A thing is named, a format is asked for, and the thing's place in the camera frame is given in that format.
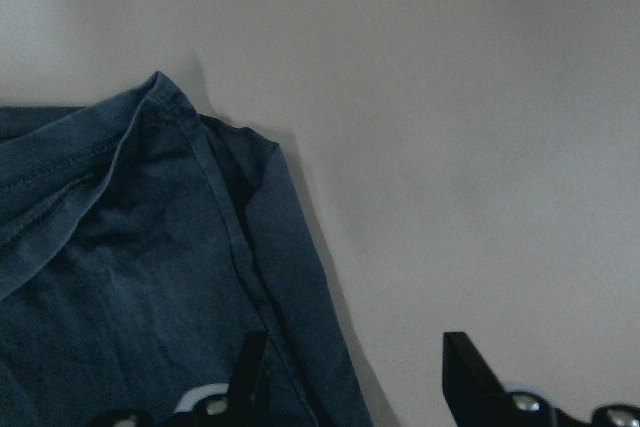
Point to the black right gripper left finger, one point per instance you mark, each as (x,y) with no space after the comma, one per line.
(234,403)

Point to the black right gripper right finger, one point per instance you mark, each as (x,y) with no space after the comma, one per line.
(476,397)

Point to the black graphic t-shirt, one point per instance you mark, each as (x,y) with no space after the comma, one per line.
(140,243)

